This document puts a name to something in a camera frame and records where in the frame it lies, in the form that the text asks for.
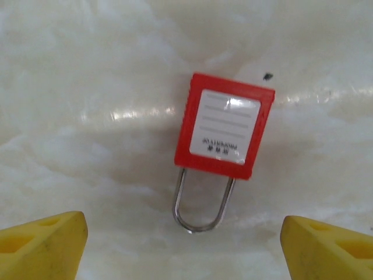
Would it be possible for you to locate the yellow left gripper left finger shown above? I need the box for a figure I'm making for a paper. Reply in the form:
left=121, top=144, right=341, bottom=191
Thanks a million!
left=0, top=210, right=89, bottom=280

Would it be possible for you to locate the red padlock with steel shackle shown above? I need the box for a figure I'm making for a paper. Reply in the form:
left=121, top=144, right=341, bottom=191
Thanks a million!
left=174, top=72, right=276, bottom=236

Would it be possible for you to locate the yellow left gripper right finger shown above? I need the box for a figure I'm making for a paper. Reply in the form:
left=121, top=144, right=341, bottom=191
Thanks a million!
left=280, top=215, right=373, bottom=280

